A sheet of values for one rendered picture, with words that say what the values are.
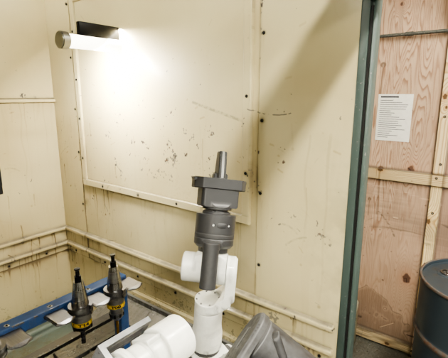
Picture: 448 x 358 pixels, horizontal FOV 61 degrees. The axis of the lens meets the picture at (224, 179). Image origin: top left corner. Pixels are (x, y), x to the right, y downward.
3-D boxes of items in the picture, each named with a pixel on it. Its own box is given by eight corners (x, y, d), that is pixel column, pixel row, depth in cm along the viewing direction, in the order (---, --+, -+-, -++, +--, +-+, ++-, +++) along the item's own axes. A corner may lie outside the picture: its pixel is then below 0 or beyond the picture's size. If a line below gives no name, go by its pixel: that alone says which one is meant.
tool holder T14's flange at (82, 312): (82, 304, 105) (81, 295, 104) (98, 310, 102) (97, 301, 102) (63, 315, 99) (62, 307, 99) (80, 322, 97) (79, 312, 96)
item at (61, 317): (78, 319, 96) (78, 316, 96) (58, 329, 92) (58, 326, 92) (63, 310, 101) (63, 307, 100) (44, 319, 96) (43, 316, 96)
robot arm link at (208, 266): (235, 231, 88) (230, 280, 88) (190, 227, 89) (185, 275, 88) (233, 236, 77) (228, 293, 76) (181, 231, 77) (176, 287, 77)
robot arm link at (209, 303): (238, 251, 85) (234, 301, 90) (199, 246, 86) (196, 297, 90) (237, 266, 79) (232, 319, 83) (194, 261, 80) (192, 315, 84)
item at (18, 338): (35, 341, 88) (35, 338, 88) (11, 353, 84) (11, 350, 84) (20, 329, 92) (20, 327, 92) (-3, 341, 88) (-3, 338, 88)
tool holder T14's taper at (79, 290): (80, 297, 103) (78, 275, 102) (92, 302, 101) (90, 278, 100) (67, 305, 99) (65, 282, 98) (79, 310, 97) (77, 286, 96)
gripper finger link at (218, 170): (225, 150, 83) (222, 179, 83) (220, 152, 86) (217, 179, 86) (217, 150, 83) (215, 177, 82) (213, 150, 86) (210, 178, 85)
